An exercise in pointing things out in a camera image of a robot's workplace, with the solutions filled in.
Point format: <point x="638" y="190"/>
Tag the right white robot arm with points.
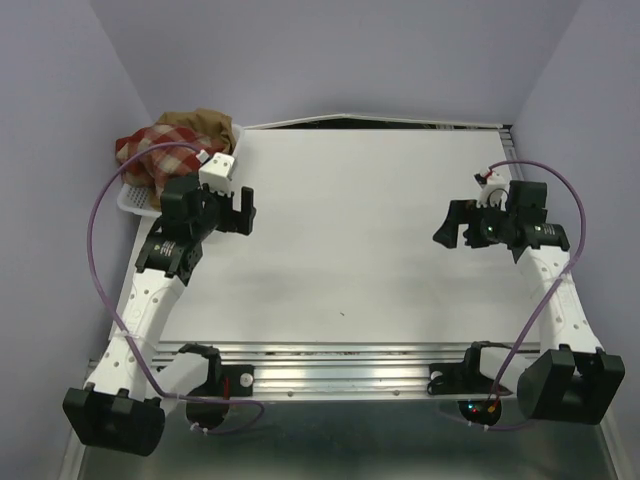
<point x="573" y="379"/>

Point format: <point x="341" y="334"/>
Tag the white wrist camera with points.
<point x="493" y="186"/>
<point x="216" y="171"/>

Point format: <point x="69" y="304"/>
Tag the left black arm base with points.
<point x="219" y="379"/>

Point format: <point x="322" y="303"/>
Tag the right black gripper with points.
<point x="462" y="212"/>

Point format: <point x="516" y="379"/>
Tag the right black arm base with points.
<point x="464" y="377"/>

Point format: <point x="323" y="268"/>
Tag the red plaid skirt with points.
<point x="156" y="168"/>

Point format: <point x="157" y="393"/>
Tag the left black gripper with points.
<point x="236" y="221"/>

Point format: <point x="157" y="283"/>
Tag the white plastic basket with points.
<point x="137" y="200"/>

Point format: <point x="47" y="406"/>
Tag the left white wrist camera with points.
<point x="216" y="171"/>

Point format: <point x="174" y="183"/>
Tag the aluminium frame rail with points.
<point x="340" y="297"/>

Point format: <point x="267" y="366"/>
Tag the brown skirt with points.
<point x="212" y="128"/>

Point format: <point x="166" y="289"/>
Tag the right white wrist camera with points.
<point x="493" y="186"/>

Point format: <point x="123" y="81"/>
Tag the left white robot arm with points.
<point x="123" y="406"/>

